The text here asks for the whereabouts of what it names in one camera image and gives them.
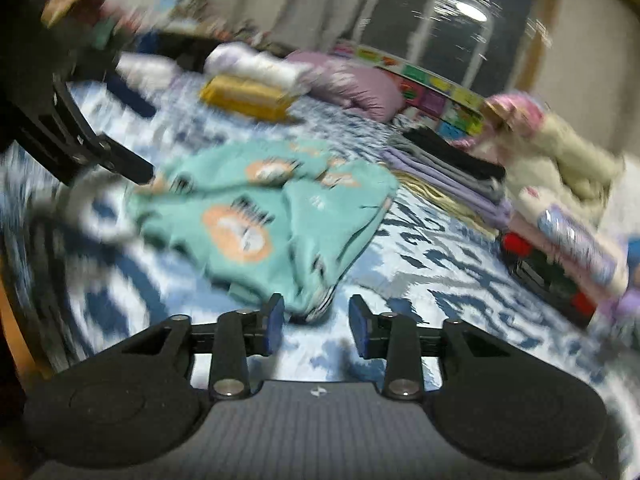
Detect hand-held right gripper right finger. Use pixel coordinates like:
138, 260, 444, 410
348, 295, 516, 401

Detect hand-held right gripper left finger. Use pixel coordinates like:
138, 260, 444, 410
120, 294, 286, 401

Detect pale yellow folded cloth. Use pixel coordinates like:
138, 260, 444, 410
400, 175, 501, 233

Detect purple floral pillow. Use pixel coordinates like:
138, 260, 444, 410
287, 51, 406, 123

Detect red and black item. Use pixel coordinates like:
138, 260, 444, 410
500, 232, 598, 328

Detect white shirt with grey trim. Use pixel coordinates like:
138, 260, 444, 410
117, 55, 176, 91

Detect colourful alphabet foam mat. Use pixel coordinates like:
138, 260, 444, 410
332, 42, 488, 138

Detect grey folded garment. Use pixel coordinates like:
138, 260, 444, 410
387, 142, 506, 201

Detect blue jeans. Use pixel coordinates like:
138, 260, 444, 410
107, 72, 157, 118

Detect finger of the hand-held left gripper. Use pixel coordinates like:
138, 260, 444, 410
10, 80, 156, 186

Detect white window frame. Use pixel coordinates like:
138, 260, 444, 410
357, 0, 496, 96

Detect black folded garment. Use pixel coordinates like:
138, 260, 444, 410
402, 127, 506, 181

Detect white floral padded jacket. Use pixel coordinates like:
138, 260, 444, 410
205, 42, 311, 96

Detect pink folded garment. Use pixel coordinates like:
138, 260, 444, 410
517, 187, 631, 296

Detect teal lion print garment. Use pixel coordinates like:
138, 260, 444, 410
127, 140, 398, 323

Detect yellow folded garment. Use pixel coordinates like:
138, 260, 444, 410
200, 75, 296, 121

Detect folded dark and purple stack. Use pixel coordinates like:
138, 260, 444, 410
382, 152, 513, 228

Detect blue patterned bed sheet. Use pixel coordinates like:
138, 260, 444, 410
0, 77, 640, 411

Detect grey curtain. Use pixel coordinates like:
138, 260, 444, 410
280, 0, 386, 53

